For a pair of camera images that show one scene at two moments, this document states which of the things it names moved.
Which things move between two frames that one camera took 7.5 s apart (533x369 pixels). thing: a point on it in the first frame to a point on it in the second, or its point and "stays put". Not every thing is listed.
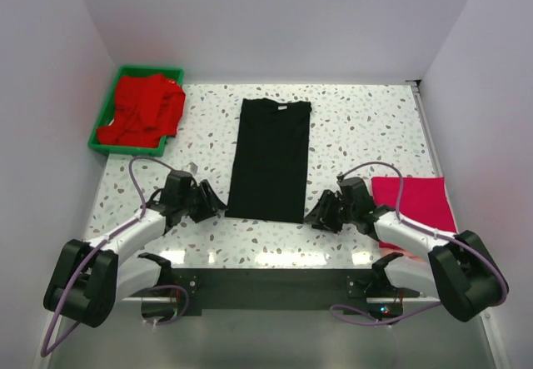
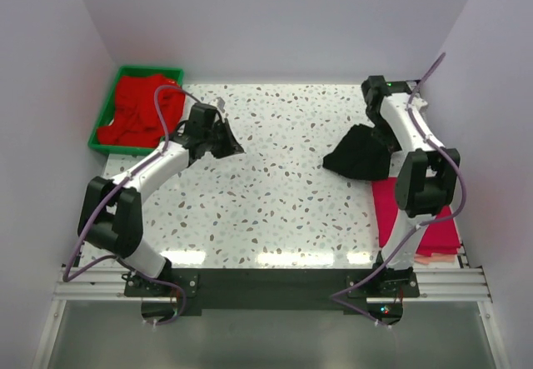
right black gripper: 333,209 to 384,137
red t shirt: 148,107 stays put
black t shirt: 269,179 to 361,153
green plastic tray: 109,110 stays put
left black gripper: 204,202 to 222,140
